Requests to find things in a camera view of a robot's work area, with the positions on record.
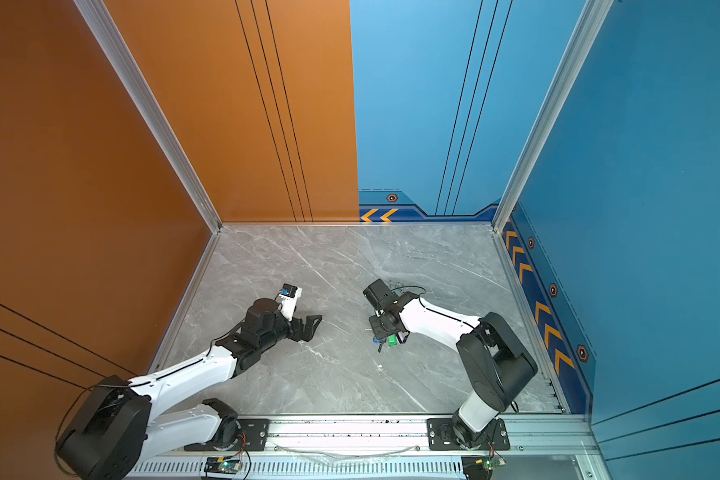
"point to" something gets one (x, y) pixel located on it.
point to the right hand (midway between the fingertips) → (381, 326)
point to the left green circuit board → (221, 465)
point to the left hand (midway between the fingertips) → (310, 310)
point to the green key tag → (392, 340)
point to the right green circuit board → (488, 463)
